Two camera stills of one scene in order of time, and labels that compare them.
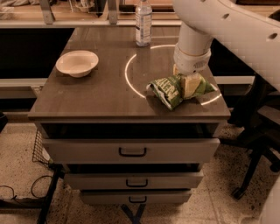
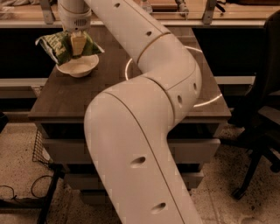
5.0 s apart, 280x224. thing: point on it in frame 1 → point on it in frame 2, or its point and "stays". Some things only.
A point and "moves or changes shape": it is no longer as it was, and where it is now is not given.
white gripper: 190,63 → 76,23
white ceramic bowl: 78,63 stays
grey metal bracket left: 47,11 stays
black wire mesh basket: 40,154 stays
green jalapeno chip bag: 171,92 moves or changes shape
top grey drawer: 134,150 stays
